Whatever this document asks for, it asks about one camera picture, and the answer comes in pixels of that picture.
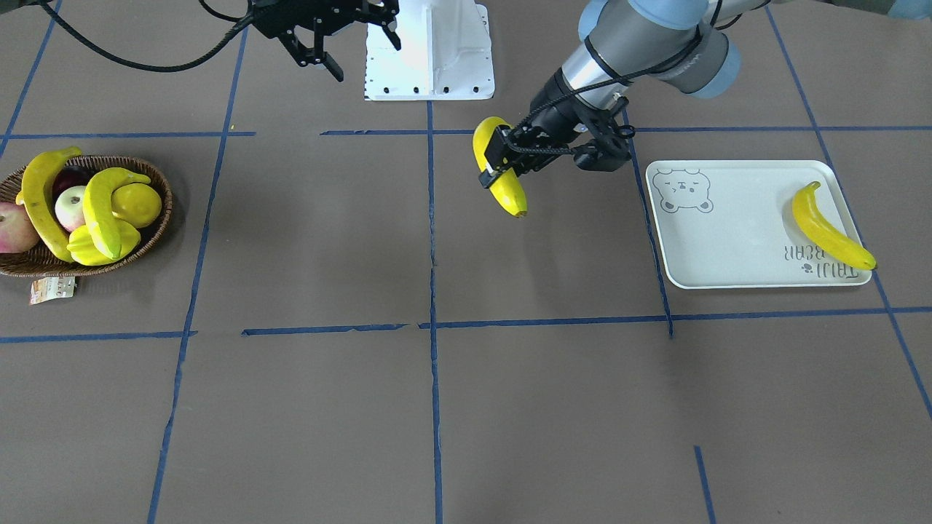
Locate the red apple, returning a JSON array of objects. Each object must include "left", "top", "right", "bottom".
[{"left": 1, "top": 202, "right": 40, "bottom": 253}]

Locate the paper basket label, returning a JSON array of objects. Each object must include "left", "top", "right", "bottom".
[{"left": 29, "top": 276, "right": 79, "bottom": 305}]

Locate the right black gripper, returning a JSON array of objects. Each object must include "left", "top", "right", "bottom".
[{"left": 250, "top": 1, "right": 402, "bottom": 82}]

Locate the pale pink-white apple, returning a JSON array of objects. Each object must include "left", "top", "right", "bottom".
[{"left": 55, "top": 186, "right": 87, "bottom": 232}]

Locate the white pedestal column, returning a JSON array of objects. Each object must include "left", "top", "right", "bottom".
[{"left": 364, "top": 1, "right": 496, "bottom": 100}]

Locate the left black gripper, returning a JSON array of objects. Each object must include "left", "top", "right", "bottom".
[{"left": 477, "top": 70, "right": 620, "bottom": 190}]

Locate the white bear tray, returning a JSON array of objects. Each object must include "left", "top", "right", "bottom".
[{"left": 645, "top": 160, "right": 873, "bottom": 290}]

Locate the yellow starfruit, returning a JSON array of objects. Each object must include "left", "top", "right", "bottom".
[{"left": 67, "top": 218, "right": 142, "bottom": 266}]

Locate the yellow banana curved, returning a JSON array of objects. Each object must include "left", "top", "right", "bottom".
[{"left": 83, "top": 167, "right": 151, "bottom": 260}]

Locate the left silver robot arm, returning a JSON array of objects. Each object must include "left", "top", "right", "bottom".
[{"left": 473, "top": 1, "right": 765, "bottom": 190}]

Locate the yellow banana carried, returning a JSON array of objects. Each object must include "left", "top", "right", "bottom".
[{"left": 790, "top": 181, "right": 877, "bottom": 271}]

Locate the dark purple plum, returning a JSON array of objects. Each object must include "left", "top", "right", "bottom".
[{"left": 51, "top": 165, "right": 95, "bottom": 200}]

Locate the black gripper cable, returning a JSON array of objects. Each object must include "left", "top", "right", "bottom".
[{"left": 36, "top": 0, "right": 256, "bottom": 74}]

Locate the yellow lemon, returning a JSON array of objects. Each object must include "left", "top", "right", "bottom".
[{"left": 112, "top": 183, "right": 162, "bottom": 229}]

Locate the brown wicker basket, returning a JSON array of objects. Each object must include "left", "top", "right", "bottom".
[{"left": 1, "top": 155, "right": 173, "bottom": 279}]

